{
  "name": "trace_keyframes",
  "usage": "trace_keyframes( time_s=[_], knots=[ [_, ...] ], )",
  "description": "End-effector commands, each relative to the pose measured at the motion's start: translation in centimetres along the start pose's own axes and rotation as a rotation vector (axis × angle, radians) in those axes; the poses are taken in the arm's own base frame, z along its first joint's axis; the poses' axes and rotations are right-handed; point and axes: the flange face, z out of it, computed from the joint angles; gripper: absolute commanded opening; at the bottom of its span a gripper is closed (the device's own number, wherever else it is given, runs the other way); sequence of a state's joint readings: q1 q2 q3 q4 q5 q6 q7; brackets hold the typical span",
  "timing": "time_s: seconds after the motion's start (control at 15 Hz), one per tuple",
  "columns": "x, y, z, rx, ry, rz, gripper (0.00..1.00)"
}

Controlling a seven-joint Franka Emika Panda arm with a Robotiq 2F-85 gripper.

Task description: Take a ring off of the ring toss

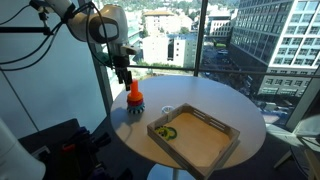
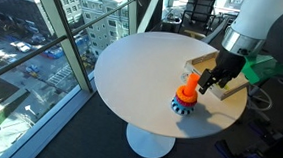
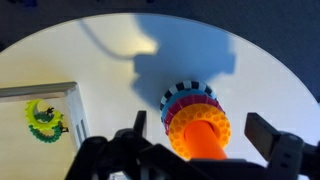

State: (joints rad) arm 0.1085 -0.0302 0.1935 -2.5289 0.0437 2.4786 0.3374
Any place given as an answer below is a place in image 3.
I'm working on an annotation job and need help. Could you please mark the orange honeycomb ring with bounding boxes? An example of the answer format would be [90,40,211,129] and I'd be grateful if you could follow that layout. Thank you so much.
[167,103,232,160]

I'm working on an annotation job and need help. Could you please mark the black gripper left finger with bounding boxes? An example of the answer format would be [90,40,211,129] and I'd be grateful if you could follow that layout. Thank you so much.
[64,110,201,180]

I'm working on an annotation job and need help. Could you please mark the orange ring toss peg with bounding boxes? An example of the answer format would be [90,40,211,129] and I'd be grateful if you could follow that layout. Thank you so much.
[183,119,229,161]

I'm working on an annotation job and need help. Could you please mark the blue ring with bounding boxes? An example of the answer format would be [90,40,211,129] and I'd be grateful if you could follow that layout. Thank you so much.
[160,88,218,124]

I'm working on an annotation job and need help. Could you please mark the yellow-green spiky ring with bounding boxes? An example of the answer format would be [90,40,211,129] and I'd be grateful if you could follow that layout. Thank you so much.
[24,98,64,131]

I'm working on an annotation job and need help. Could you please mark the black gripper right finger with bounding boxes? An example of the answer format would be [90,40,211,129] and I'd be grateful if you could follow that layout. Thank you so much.
[244,112,320,180]

